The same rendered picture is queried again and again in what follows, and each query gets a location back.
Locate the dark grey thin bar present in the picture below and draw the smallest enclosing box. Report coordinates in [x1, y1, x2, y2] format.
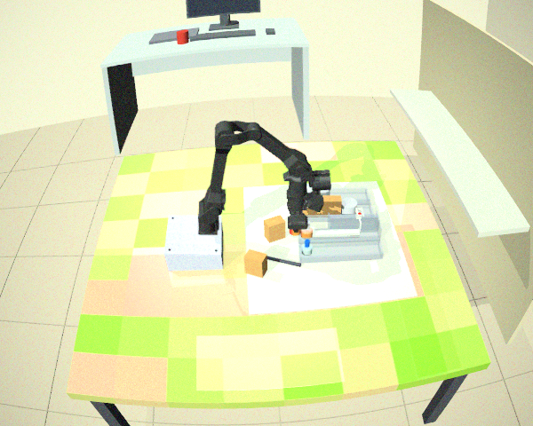
[267, 256, 301, 267]

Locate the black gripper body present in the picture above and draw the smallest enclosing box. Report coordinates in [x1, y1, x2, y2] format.
[286, 189, 308, 230]

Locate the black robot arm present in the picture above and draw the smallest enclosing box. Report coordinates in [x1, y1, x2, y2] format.
[198, 121, 331, 235]

